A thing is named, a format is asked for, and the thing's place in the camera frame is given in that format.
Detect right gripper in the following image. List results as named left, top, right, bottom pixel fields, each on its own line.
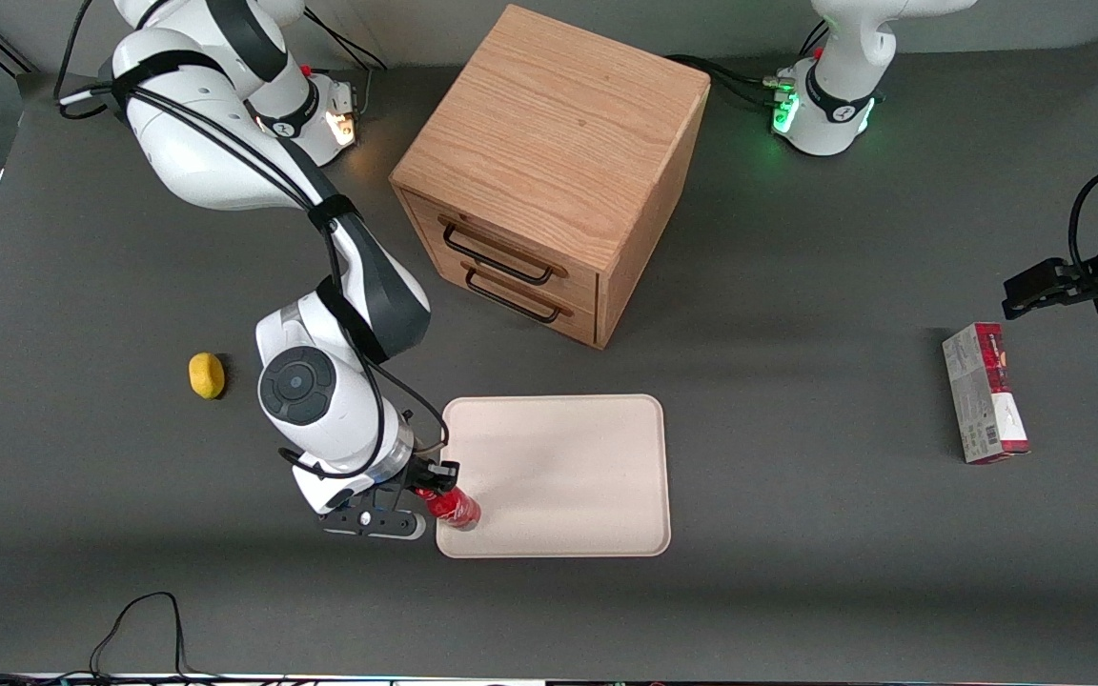
left=293, top=455, right=461, bottom=542

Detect red soda can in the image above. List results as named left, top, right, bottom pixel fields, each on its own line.
left=422, top=483, right=483, bottom=533

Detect beige rectangular tray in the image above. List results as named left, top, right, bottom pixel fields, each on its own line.
left=435, top=393, right=673, bottom=560

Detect grey and red carton box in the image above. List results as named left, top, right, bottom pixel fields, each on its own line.
left=941, top=321, right=1032, bottom=466

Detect yellow lemon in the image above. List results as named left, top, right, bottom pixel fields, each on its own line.
left=188, top=352, right=227, bottom=401

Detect wooden drawer cabinet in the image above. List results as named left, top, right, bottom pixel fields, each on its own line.
left=388, top=3, right=713, bottom=352

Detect wooden drawer with black handle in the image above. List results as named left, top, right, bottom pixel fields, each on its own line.
left=402, top=189, right=601, bottom=310
left=423, top=250, right=600, bottom=347

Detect thin black cable on table edge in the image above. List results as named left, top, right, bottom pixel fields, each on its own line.
left=0, top=590, right=226, bottom=686

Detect black cables at left arm base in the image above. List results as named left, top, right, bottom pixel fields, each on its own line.
left=661, top=17, right=834, bottom=111

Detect black cables at arm base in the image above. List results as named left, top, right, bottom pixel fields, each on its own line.
left=661, top=17, right=834, bottom=111
left=301, top=8, right=391, bottom=123

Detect black cable along right arm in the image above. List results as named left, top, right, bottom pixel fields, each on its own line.
left=52, top=0, right=452, bottom=480

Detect black cables at right arm base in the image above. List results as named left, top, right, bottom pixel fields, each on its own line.
left=301, top=8, right=391, bottom=123

